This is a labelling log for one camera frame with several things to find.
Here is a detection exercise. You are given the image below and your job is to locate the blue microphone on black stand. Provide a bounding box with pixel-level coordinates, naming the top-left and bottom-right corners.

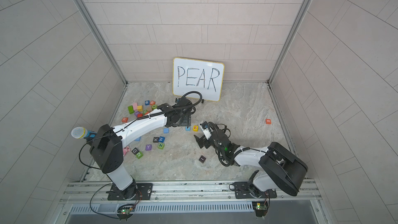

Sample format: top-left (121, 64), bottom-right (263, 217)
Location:
top-left (71, 127), bottom-right (96, 142)

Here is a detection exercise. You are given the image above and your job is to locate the aluminium corner post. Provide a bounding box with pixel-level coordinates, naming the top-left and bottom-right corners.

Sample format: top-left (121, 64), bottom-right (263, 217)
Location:
top-left (73, 0), bottom-right (128, 87)
top-left (268, 0), bottom-right (312, 86)

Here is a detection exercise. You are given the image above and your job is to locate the green block 2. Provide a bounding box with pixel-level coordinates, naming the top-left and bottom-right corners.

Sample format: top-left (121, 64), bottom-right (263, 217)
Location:
top-left (136, 151), bottom-right (143, 159)

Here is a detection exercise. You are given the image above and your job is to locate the aluminium corner post left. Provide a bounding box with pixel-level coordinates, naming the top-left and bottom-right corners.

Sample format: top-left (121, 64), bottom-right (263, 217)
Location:
top-left (73, 0), bottom-right (128, 87)

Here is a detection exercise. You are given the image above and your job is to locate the purple block Y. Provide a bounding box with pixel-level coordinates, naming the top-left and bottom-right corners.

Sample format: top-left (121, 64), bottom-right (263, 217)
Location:
top-left (145, 144), bottom-right (152, 151)

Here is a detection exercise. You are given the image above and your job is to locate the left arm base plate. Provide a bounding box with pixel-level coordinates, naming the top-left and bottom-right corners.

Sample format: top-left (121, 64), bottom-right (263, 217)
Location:
top-left (106, 182), bottom-right (153, 201)

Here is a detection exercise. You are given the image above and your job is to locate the green plain block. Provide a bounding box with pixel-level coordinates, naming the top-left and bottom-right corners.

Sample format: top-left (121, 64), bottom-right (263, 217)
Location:
top-left (127, 105), bottom-right (135, 114)

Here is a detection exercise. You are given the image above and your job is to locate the white board yellow frame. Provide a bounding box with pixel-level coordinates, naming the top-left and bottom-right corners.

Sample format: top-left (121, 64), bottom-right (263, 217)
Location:
top-left (173, 57), bottom-right (225, 102)

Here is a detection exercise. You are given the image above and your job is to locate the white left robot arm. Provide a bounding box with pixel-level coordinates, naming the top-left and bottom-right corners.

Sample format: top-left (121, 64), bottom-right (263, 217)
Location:
top-left (90, 91), bottom-right (203, 191)

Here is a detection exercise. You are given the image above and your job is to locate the pink plush toy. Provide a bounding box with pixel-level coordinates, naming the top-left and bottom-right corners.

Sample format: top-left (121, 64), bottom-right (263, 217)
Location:
top-left (123, 146), bottom-right (131, 156)

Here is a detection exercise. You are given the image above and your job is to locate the dark brown block on table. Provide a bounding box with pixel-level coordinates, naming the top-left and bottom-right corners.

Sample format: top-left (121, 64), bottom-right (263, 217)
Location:
top-left (199, 156), bottom-right (206, 163)

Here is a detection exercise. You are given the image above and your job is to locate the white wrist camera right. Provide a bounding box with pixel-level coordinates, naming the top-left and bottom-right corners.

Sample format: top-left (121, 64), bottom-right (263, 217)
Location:
top-left (200, 121), bottom-right (211, 140)

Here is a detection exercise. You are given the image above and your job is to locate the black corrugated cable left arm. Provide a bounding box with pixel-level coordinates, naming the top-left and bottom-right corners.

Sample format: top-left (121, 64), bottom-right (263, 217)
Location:
top-left (149, 91), bottom-right (203, 116)

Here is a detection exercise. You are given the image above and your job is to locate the green circuit board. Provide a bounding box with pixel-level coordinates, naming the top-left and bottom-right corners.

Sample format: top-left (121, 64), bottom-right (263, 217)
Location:
top-left (116, 204), bottom-right (135, 220)
top-left (252, 201), bottom-right (269, 217)

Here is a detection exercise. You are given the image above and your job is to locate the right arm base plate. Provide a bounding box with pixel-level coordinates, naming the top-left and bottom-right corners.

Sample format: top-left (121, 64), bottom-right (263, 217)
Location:
top-left (229, 181), bottom-right (277, 199)

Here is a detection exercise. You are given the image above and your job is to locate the right green circuit board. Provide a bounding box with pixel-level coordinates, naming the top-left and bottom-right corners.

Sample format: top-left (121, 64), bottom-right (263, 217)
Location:
top-left (252, 201), bottom-right (269, 217)

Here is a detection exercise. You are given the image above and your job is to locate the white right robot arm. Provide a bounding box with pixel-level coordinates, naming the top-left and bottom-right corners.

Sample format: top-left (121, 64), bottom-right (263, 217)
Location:
top-left (195, 122), bottom-right (308, 198)

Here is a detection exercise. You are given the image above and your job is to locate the aluminium corner post right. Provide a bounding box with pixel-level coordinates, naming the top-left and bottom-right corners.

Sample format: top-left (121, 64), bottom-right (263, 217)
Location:
top-left (268, 0), bottom-right (312, 86)

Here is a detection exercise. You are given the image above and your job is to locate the left green circuit board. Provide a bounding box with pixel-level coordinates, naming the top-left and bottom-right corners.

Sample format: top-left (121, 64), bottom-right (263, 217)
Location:
top-left (116, 204), bottom-right (135, 220)

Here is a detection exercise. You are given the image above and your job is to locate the aluminium front rail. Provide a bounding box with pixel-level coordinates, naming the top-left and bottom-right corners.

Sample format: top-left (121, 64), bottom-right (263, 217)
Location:
top-left (59, 179), bottom-right (322, 203)

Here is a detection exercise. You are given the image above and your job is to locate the dark block O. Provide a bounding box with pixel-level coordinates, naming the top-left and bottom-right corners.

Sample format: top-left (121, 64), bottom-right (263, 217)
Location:
top-left (132, 148), bottom-right (140, 155)

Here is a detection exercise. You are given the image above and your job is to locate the green block N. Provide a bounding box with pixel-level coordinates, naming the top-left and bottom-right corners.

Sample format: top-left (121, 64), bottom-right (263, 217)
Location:
top-left (158, 143), bottom-right (165, 150)

